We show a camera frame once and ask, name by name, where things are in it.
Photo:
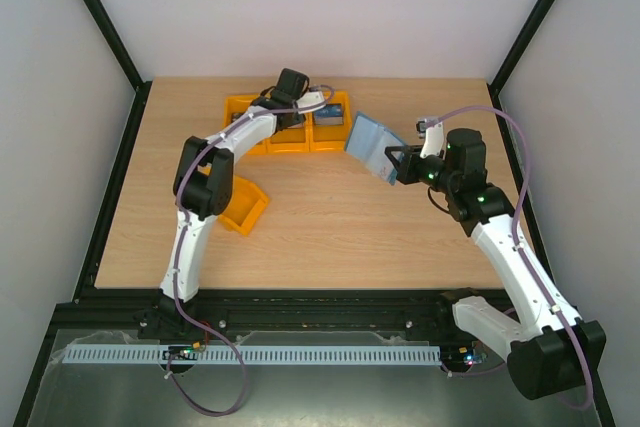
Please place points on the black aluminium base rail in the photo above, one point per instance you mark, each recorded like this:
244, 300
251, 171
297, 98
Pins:
416, 315

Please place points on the blue card stack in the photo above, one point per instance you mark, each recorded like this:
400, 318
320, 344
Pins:
329, 115

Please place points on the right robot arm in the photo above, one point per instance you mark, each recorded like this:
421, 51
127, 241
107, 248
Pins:
547, 347

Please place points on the teal leather card holder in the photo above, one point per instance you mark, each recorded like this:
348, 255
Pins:
367, 141

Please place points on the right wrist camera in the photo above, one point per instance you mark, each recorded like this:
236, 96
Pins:
431, 131

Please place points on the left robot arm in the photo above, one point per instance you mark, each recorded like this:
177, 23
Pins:
203, 184

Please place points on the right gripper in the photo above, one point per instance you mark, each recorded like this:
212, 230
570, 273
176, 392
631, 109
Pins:
410, 164

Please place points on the middle yellow bin in row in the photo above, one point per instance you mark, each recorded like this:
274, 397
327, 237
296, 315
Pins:
293, 139

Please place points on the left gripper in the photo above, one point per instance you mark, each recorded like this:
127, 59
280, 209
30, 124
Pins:
297, 122

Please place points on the loose yellow bin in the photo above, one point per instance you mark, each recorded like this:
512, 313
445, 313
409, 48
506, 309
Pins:
247, 202

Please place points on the slotted white cable duct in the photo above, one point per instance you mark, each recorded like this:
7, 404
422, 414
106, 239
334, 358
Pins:
252, 355

